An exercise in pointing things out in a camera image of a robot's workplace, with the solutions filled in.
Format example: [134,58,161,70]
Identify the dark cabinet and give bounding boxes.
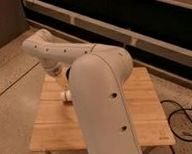
[0,0,29,48]

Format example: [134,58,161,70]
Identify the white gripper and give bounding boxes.
[40,59,69,92]

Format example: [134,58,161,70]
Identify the white ceramic cup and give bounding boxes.
[60,90,73,104]

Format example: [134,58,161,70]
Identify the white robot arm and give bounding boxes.
[23,29,143,154]

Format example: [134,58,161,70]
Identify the white metal railing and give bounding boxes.
[13,0,192,72]

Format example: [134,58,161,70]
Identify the wooden board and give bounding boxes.
[30,67,176,152]

